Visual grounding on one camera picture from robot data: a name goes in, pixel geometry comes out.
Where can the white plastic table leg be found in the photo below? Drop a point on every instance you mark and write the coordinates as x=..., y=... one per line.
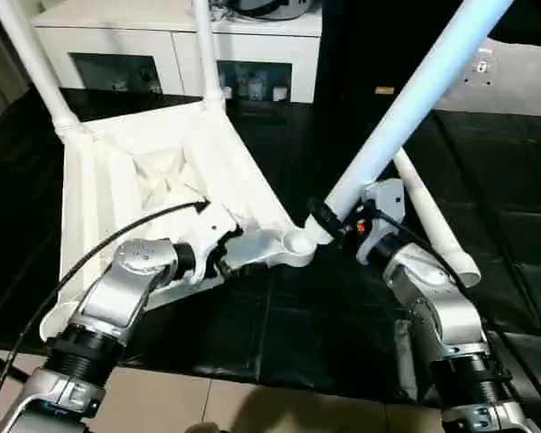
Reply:
x=207, y=54
x=410, y=99
x=40, y=67
x=437, y=225

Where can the white plastic table top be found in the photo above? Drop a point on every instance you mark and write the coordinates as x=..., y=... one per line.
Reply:
x=117, y=180

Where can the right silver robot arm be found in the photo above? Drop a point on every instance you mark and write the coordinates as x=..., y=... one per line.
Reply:
x=442, y=306

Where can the white cup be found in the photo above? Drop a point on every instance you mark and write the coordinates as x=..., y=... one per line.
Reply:
x=279, y=94
x=227, y=92

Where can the black work surface mat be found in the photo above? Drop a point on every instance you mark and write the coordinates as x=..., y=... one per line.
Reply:
x=500, y=180

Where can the black cabinet with orange label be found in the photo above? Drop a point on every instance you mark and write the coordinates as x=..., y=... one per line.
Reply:
x=365, y=45

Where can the grey pillow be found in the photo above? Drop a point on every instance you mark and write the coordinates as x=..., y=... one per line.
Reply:
x=500, y=90

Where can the white sideboard with glass doors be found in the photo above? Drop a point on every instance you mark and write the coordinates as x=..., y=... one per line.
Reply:
x=117, y=40

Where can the black work table leg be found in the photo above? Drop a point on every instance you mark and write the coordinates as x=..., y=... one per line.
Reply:
x=2, y=363

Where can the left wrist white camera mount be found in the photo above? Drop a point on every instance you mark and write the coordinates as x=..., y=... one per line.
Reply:
x=207, y=230

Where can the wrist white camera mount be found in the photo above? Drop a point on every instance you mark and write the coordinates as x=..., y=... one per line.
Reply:
x=385, y=198
x=207, y=230

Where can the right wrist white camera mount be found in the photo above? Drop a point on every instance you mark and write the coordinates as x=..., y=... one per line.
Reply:
x=385, y=198

